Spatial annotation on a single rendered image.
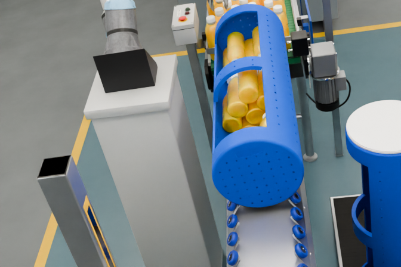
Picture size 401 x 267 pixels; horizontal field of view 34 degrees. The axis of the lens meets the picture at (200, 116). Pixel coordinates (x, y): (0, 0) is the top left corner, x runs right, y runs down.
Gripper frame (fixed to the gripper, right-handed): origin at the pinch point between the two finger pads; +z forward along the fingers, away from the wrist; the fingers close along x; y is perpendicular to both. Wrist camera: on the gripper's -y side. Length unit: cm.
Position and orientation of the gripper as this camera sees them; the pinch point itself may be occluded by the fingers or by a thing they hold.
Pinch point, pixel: (219, 6)
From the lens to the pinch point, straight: 293.4
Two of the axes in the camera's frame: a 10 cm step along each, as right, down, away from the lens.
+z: 1.9, 7.9, 5.8
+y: -0.3, 6.0, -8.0
